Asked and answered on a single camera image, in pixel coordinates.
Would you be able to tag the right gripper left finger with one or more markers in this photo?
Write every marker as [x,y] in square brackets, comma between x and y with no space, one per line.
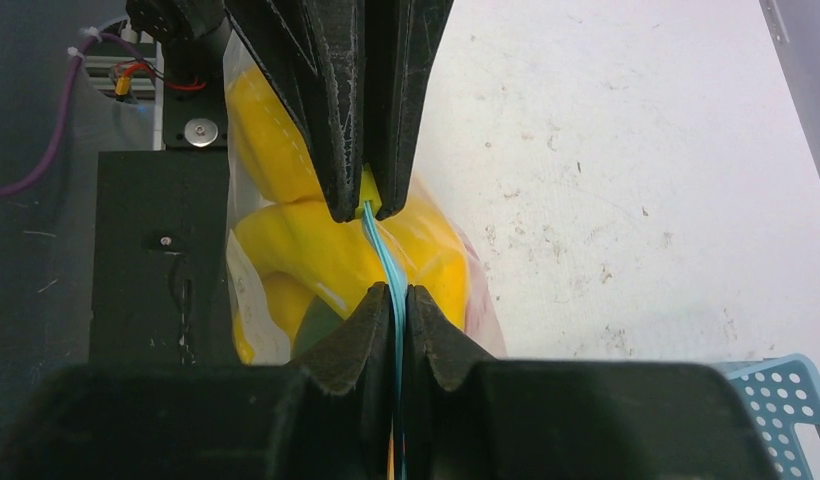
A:
[185,417]

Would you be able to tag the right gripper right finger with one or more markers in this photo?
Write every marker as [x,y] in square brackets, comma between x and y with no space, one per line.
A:
[582,424]

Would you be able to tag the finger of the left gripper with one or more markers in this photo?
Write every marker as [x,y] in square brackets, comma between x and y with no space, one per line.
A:
[311,53]
[402,38]

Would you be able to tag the green lime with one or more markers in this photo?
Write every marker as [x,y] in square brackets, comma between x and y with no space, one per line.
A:
[319,321]

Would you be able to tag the yellow lemon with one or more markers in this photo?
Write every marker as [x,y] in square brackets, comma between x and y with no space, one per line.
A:
[268,142]

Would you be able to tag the clear zip top bag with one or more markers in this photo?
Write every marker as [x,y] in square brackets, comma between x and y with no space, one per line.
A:
[244,199]

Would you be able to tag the yellow banana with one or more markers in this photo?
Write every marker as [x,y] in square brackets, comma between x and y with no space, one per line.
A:
[298,252]

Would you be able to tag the blue plastic basket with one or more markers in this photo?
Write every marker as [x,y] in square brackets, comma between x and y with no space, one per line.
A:
[782,396]

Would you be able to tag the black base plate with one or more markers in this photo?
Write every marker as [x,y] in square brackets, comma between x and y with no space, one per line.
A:
[160,293]

